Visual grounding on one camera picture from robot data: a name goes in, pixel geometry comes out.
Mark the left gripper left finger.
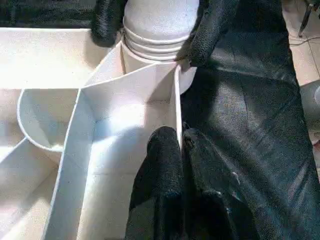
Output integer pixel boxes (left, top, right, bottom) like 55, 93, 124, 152
125, 126, 187, 240

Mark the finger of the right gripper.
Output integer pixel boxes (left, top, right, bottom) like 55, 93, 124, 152
91, 0, 128, 48
175, 0, 228, 67

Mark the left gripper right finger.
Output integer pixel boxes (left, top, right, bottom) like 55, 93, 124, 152
181, 122, 263, 240

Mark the white plastic table leg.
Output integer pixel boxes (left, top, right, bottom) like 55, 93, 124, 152
122, 0, 201, 62

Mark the white plastic table top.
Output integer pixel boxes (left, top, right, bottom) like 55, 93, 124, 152
0, 27, 198, 240

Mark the black floor equipment with cables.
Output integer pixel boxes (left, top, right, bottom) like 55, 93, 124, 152
297, 0, 320, 47

